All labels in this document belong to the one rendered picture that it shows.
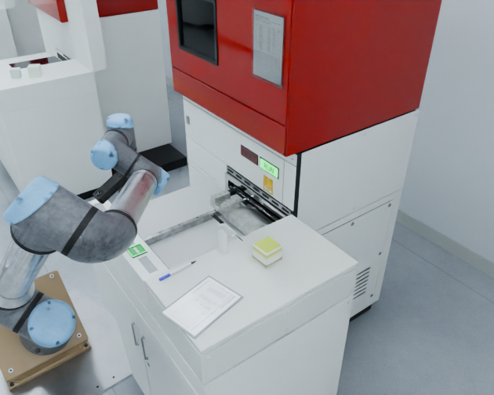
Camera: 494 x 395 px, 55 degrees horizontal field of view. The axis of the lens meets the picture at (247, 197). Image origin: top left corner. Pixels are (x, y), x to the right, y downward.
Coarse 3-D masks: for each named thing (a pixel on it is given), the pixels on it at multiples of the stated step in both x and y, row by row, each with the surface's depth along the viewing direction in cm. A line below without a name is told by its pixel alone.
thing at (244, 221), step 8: (216, 208) 203; (240, 208) 200; (224, 216) 199; (232, 216) 195; (240, 216) 195; (248, 216) 195; (240, 224) 190; (248, 224) 190; (256, 224) 190; (248, 232) 187
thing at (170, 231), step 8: (200, 216) 200; (208, 216) 202; (176, 224) 195; (184, 224) 196; (192, 224) 198; (160, 232) 191; (168, 232) 192; (176, 232) 195; (144, 240) 187; (152, 240) 189; (160, 240) 191
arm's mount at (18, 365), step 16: (48, 288) 144; (64, 288) 146; (80, 320) 145; (0, 336) 135; (16, 336) 136; (80, 336) 143; (0, 352) 133; (16, 352) 135; (64, 352) 141; (80, 352) 145; (0, 368) 132; (16, 368) 134; (32, 368) 136; (48, 368) 140; (16, 384) 135
